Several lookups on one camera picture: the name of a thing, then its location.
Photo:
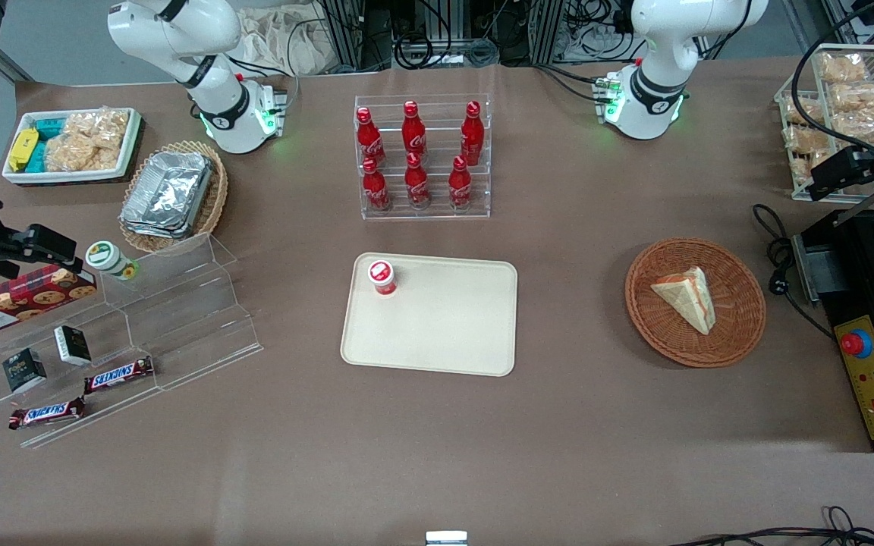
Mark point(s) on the beige crumpled cloth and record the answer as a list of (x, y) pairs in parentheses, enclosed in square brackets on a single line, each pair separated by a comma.
[(285, 42)]

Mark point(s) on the green white yogurt cup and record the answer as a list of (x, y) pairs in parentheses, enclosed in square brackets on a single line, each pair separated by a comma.
[(107, 258)]

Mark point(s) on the black countertop appliance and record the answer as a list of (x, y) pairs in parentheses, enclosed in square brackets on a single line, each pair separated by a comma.
[(824, 265)]

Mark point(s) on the white rectangular bin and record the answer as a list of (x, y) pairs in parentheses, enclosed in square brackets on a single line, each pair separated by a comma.
[(65, 177)]

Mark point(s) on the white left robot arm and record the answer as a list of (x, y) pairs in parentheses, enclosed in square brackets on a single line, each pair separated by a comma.
[(657, 76)]

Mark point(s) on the red lid small cup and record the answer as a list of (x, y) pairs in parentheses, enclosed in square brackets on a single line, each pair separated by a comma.
[(381, 277)]

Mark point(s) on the aluminium frame rack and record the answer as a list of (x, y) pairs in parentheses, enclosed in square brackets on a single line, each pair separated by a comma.
[(353, 30)]

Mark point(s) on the bagged rice crackers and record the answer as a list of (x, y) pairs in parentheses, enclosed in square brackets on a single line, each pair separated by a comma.
[(88, 140)]

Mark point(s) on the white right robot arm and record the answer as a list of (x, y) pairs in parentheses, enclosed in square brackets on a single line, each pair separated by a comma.
[(217, 98)]

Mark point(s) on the red emergency stop button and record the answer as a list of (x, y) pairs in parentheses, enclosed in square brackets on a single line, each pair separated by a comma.
[(856, 343)]

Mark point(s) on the triangular sandwich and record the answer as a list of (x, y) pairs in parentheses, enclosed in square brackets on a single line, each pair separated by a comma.
[(687, 297)]

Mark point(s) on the small black white box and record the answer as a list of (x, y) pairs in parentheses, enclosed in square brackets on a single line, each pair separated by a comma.
[(73, 345)]

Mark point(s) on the clear acrylic bottle rack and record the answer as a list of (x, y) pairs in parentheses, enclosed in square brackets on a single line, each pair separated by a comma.
[(437, 216)]

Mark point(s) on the brown chocolate bar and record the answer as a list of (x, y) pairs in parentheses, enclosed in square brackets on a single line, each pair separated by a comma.
[(118, 374), (46, 413)]

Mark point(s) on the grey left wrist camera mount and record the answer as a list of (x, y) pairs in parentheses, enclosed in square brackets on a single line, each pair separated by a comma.
[(862, 208)]

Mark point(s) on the yellow snack packet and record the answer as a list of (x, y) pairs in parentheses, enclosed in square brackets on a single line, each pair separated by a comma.
[(24, 149)]

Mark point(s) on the small white block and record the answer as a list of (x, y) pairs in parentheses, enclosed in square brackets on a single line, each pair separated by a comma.
[(446, 538)]

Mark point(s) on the round brown wicker basket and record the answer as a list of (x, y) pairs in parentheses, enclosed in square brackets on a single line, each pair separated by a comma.
[(657, 334)]

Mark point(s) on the red tartan cookie box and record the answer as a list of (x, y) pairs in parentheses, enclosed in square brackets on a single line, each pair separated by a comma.
[(20, 299)]

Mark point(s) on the clear acrylic step shelf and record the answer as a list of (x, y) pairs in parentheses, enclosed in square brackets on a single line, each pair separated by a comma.
[(194, 318)]

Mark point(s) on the bagged fried snack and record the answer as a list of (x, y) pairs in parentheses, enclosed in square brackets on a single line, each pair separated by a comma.
[(796, 110), (862, 97), (866, 127), (805, 139), (840, 67)]

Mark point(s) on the stacked foil containers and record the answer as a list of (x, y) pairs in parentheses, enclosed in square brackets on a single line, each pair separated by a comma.
[(168, 193)]

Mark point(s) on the oval wicker basket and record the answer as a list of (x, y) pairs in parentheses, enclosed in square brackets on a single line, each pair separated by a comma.
[(217, 189)]

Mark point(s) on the beige plastic tray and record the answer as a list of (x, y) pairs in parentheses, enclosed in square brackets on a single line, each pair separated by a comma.
[(444, 326)]

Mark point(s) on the teal snack packet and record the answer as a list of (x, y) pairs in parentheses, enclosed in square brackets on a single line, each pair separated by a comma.
[(38, 158), (48, 127)]

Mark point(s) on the red cola bottle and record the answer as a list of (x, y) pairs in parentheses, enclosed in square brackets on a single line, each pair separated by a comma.
[(367, 138), (375, 188), (416, 183), (472, 135), (460, 186), (413, 130)]

